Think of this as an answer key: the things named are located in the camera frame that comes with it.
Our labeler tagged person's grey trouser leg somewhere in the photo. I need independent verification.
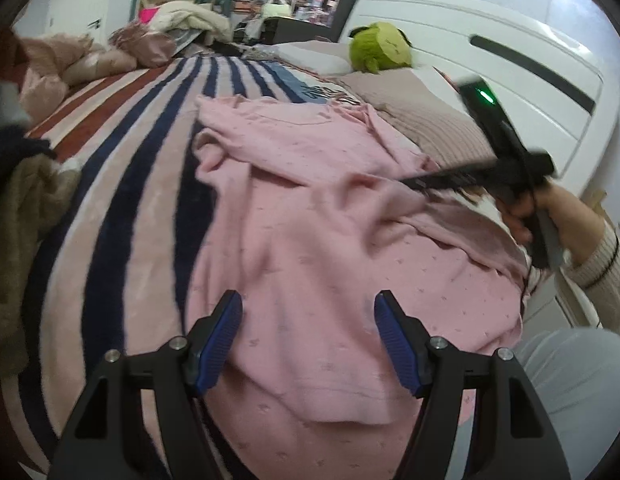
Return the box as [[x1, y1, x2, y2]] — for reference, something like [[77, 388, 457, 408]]
[[446, 326, 620, 480]]

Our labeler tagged white door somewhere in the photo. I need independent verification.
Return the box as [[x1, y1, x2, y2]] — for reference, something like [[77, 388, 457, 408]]
[[44, 0, 116, 42]]

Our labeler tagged pink knit sweater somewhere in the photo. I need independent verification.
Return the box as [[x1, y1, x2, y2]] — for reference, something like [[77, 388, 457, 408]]
[[186, 96, 527, 479]]

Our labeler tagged green plush toy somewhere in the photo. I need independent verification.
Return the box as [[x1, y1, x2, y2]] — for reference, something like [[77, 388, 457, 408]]
[[349, 22, 413, 74]]

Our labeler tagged beige ribbed pillow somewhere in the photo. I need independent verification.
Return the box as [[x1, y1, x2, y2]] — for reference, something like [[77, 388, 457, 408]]
[[336, 67, 494, 167]]

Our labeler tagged person's right hand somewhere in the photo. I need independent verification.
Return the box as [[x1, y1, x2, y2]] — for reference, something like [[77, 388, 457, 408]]
[[496, 183, 606, 266]]

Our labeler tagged brown dark clothes pile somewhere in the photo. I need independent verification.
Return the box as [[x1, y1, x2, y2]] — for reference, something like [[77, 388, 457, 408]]
[[0, 27, 81, 379]]

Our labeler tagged white bed headboard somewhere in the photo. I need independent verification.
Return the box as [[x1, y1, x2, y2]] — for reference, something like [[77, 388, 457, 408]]
[[339, 0, 620, 195]]

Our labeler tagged pink crumpled duvet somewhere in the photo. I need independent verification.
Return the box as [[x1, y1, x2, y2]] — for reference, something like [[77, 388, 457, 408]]
[[20, 34, 137, 126]]

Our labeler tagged pink satin bag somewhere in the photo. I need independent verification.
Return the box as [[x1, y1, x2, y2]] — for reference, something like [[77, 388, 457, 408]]
[[108, 21, 176, 68]]

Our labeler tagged black shelf with items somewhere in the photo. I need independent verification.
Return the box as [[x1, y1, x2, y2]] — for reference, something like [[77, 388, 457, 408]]
[[234, 0, 386, 44]]

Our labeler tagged cream clothes pile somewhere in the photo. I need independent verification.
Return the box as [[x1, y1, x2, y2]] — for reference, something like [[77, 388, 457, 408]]
[[148, 0, 233, 44]]

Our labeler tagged white knit right sleeve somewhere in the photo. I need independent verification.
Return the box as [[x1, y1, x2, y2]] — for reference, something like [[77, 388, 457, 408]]
[[565, 223, 620, 336]]

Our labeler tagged striped fleece blanket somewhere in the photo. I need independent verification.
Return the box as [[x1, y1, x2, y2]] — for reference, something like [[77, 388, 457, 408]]
[[0, 55, 343, 473]]

